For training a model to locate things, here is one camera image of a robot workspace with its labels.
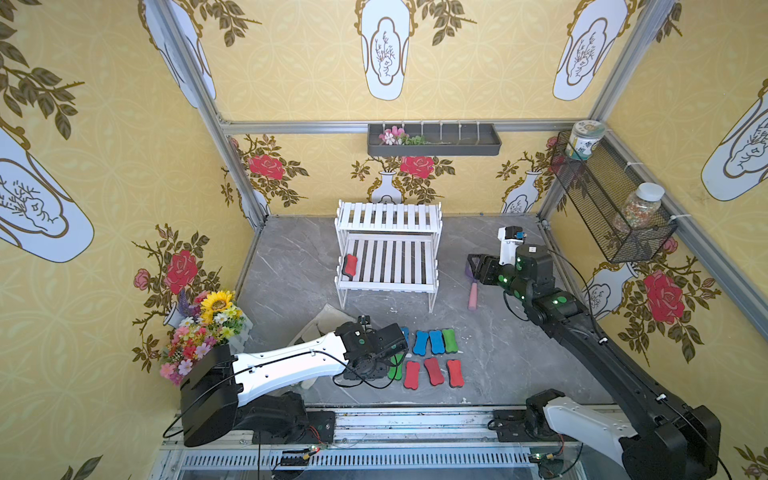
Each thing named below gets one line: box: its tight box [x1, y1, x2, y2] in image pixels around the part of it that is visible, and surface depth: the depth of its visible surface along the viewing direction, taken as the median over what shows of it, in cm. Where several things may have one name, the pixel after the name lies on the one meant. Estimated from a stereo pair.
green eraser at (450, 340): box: [442, 328, 458, 353], surface depth 89 cm
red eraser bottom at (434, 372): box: [424, 357, 444, 386], surface depth 84 cm
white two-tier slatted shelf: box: [334, 199, 443, 313], surface depth 90 cm
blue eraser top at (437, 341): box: [429, 330, 445, 354], surface depth 89 cm
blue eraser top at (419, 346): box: [412, 330, 429, 356], surface depth 89 cm
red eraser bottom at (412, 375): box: [404, 361, 420, 390], surface depth 85 cm
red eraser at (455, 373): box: [447, 359, 464, 388], surface depth 83 cm
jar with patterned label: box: [565, 119, 607, 161], surface depth 87 cm
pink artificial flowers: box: [378, 125, 426, 146], surface depth 89 cm
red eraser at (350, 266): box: [342, 254, 358, 281], surface depth 91 cm
